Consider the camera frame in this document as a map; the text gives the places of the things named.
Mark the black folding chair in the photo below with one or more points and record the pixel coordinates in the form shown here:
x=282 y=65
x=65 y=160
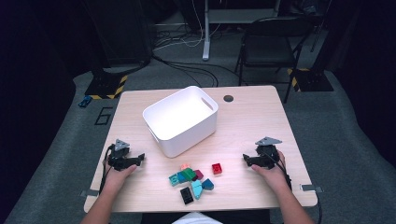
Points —
x=267 y=53

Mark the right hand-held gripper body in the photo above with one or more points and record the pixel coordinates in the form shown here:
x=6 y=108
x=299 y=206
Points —
x=267 y=157

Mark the black toy brick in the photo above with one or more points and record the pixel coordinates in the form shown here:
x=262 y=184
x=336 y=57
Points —
x=186 y=196

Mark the grey metal table bracket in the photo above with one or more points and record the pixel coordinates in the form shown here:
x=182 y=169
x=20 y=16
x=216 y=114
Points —
x=90 y=193
x=311 y=188

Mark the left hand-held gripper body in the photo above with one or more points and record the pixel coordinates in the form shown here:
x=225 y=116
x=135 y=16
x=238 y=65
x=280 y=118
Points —
x=116 y=160

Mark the dark magenta toy brick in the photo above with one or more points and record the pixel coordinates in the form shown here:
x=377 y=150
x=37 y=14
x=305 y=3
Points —
x=199 y=174

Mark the person's white shirt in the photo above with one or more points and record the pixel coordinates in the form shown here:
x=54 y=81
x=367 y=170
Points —
x=197 y=218

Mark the striped black stand base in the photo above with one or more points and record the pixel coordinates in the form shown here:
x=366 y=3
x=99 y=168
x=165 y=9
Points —
x=102 y=85
x=311 y=81

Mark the person's left hand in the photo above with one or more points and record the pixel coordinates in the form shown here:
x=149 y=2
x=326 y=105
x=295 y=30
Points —
x=115 y=179

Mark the person's right hand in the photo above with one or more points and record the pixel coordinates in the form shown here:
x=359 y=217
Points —
x=274 y=179

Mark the salmon pink toy brick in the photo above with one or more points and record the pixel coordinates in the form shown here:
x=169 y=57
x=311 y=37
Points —
x=185 y=167

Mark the turquoise sloped toy brick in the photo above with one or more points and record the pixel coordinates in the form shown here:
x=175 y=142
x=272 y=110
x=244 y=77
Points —
x=196 y=188

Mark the mint green toy brick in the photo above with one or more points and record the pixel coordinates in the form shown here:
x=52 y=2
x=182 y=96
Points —
x=173 y=180

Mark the white plastic bin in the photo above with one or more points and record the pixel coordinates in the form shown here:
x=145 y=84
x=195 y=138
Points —
x=180 y=118

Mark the red toy brick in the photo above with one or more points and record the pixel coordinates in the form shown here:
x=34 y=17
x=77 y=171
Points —
x=217 y=168

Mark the small blue floor object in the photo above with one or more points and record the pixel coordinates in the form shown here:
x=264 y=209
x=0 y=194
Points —
x=85 y=101

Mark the dark blue sloped toy brick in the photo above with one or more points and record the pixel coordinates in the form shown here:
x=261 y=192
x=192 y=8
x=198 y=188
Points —
x=208 y=185

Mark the large black panel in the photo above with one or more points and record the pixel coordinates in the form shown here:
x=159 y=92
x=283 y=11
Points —
x=121 y=31

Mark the white desk frame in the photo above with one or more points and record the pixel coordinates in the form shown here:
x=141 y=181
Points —
x=206 y=37

